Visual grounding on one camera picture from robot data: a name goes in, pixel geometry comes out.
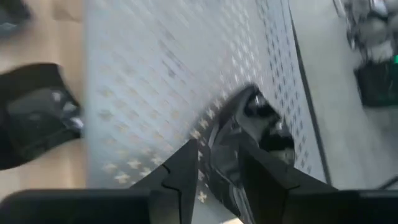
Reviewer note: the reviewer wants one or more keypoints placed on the black leaf-shaped mini plate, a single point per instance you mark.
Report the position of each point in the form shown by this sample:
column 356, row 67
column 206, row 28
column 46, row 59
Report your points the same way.
column 12, row 15
column 224, row 155

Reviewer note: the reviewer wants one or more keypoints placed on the black computer tower with lights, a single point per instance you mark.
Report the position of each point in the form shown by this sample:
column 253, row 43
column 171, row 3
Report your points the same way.
column 376, row 87

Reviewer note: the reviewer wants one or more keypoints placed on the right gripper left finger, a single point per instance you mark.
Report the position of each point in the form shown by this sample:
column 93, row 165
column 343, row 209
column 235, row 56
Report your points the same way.
column 177, row 186

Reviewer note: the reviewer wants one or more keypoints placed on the black square mini plate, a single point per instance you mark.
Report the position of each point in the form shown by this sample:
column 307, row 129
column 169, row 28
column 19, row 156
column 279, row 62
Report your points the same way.
column 34, row 118

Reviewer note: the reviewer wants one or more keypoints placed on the grey perforated metal shelf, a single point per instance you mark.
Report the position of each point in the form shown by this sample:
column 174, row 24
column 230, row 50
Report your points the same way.
column 155, row 62

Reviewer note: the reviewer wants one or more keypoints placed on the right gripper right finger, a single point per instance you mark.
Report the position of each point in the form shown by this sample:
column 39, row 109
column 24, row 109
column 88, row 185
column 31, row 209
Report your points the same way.
column 264, row 193

